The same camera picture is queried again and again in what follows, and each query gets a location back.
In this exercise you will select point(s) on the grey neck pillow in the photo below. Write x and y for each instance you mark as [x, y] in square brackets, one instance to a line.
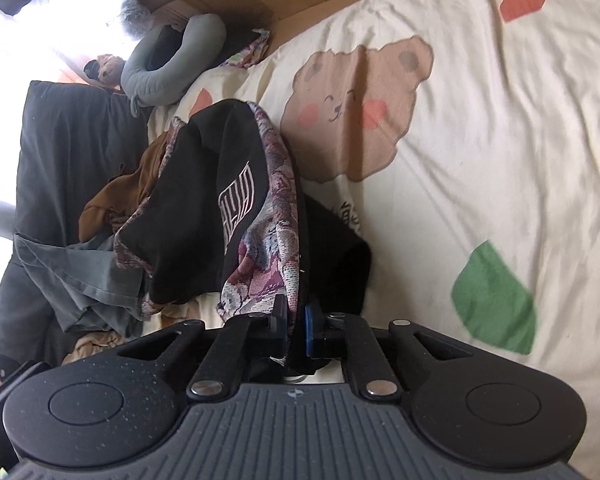
[140, 70]

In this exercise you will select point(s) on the grey garment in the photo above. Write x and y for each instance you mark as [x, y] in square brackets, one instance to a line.
[80, 270]

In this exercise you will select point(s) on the beige cloth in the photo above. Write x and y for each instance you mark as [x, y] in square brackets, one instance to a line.
[95, 346]

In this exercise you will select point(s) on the grey fluffy toy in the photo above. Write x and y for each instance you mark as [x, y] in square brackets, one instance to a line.
[135, 12]

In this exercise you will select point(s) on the black shorts with bear-print panels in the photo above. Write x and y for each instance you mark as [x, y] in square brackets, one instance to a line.
[205, 185]

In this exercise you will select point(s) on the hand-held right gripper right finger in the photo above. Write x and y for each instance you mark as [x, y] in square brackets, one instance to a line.
[311, 331]

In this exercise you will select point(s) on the dark grey pillow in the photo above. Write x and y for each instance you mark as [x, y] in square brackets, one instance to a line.
[70, 150]

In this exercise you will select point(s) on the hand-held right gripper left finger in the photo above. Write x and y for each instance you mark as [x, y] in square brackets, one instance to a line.
[280, 332]

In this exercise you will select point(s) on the small plush toy with sunglasses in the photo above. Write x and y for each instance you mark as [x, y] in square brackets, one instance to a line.
[105, 67]

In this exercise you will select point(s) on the floral cloth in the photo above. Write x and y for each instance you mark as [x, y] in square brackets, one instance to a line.
[250, 50]

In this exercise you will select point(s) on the cream bear print bed sheet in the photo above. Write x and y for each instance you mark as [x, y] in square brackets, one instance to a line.
[480, 135]

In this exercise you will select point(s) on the brown garment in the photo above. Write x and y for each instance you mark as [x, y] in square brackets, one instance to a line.
[115, 200]

